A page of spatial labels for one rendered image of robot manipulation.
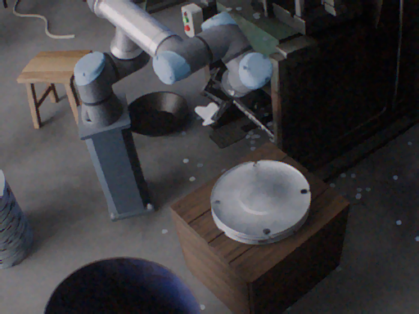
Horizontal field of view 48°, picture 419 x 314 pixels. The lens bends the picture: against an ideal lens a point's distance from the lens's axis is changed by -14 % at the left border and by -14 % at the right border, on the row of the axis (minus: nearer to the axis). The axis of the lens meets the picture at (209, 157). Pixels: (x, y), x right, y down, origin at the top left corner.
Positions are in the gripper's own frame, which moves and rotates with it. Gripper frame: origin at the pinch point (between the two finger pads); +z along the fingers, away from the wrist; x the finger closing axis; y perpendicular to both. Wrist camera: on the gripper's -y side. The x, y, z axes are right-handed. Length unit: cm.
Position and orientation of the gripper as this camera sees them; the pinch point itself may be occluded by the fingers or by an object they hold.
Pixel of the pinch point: (217, 101)
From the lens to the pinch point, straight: 147.4
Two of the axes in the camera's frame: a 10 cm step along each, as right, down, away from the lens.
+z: -3.0, 0.9, 9.5
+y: -8.6, -4.6, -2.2
